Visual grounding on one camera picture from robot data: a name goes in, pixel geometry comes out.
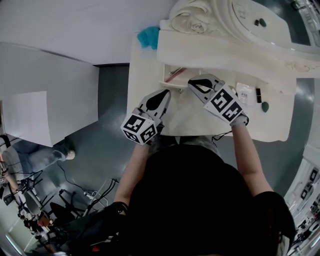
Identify person's black shirt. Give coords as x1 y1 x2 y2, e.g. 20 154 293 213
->
109 144 297 256

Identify white shelf unit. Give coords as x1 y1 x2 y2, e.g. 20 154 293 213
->
283 143 320 256

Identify white paper sheet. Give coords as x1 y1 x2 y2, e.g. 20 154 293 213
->
1 90 55 148

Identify person's grey trousers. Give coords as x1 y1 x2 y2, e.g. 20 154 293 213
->
152 135 221 157

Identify black tripod stand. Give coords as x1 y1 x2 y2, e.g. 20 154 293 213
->
14 171 55 211

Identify white metal frame stand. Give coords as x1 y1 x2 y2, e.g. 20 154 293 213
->
83 177 120 217

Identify small white vanity drawer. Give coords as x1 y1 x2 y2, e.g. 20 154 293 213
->
157 63 191 89

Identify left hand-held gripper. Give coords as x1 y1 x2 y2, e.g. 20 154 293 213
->
120 89 172 146

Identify large white table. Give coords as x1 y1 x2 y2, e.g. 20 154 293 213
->
0 41 100 148

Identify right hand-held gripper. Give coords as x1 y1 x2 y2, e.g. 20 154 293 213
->
187 74 250 126

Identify person's left forearm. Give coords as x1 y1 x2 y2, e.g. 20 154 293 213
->
113 142 152 210

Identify teal fluffy puff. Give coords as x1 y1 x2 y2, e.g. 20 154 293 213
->
136 25 161 50

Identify black floor cable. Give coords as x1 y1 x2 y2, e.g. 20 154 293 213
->
56 159 89 194

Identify red makeup pencil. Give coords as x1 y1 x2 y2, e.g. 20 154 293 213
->
165 67 188 82

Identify white makeup packet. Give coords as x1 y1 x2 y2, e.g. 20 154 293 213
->
234 81 254 106

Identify person's right forearm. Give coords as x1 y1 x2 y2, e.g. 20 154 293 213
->
230 123 276 197

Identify white carved vanity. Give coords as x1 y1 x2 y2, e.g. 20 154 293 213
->
126 0 320 143

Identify black office chair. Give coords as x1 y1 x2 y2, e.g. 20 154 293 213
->
49 189 85 223

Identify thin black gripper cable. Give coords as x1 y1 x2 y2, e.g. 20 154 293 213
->
211 130 234 144

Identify oval vanity mirror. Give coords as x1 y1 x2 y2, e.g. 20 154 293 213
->
224 0 313 48

